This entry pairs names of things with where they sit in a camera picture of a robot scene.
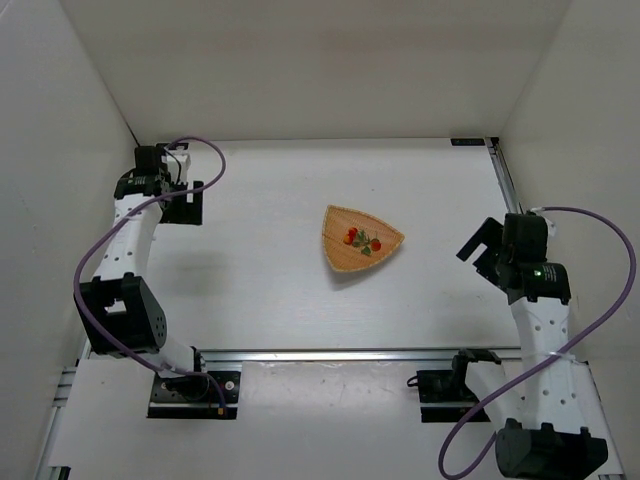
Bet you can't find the woven triangular fruit basket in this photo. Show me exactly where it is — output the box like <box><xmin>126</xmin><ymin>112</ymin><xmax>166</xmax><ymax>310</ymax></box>
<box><xmin>322</xmin><ymin>205</ymin><xmax>405</xmax><ymax>273</ymax></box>

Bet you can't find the right black corner bracket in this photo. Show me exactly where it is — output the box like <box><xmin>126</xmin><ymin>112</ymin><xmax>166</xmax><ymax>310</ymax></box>
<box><xmin>450</xmin><ymin>138</ymin><xmax>485</xmax><ymax>147</ymax></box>

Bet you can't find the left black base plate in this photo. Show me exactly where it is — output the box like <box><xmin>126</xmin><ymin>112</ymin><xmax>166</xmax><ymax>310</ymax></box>
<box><xmin>147</xmin><ymin>363</ymin><xmax>242</xmax><ymax>421</ymax></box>

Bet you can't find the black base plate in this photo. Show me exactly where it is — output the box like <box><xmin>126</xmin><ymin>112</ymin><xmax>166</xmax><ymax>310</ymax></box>
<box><xmin>147</xmin><ymin>363</ymin><xmax>242</xmax><ymax>421</ymax></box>
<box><xmin>406</xmin><ymin>370</ymin><xmax>479</xmax><ymax>424</ymax></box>

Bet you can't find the front aluminium rail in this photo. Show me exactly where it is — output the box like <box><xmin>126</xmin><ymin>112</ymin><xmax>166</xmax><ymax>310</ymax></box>
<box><xmin>197</xmin><ymin>346</ymin><xmax>521</xmax><ymax>365</ymax></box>

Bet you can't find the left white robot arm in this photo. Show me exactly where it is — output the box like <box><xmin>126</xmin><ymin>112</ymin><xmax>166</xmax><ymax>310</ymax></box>
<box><xmin>79</xmin><ymin>143</ymin><xmax>204</xmax><ymax>378</ymax></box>

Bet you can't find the black corner bracket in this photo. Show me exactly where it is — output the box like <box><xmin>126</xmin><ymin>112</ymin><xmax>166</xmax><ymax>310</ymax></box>
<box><xmin>450</xmin><ymin>138</ymin><xmax>485</xmax><ymax>147</ymax></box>
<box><xmin>166</xmin><ymin>142</ymin><xmax>189</xmax><ymax>151</ymax></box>

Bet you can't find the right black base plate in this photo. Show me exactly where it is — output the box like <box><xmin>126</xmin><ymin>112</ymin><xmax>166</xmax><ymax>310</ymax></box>
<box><xmin>406</xmin><ymin>370</ymin><xmax>479</xmax><ymax>424</ymax></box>

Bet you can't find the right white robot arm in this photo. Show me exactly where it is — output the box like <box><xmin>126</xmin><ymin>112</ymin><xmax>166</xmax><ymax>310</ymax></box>
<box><xmin>457</xmin><ymin>214</ymin><xmax>609</xmax><ymax>479</ymax></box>

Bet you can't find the right aluminium rail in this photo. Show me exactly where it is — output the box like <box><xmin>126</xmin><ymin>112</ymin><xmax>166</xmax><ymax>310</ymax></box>
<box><xmin>487</xmin><ymin>135</ymin><xmax>581</xmax><ymax>364</ymax></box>

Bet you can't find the aluminium rail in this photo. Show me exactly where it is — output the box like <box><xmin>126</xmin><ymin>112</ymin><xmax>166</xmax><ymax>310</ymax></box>
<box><xmin>487</xmin><ymin>135</ymin><xmax>581</xmax><ymax>364</ymax></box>
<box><xmin>197</xmin><ymin>346</ymin><xmax>521</xmax><ymax>365</ymax></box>

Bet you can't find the left black corner bracket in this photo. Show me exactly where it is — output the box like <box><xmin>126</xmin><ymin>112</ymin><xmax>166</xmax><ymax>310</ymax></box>
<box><xmin>166</xmin><ymin>142</ymin><xmax>189</xmax><ymax>151</ymax></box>

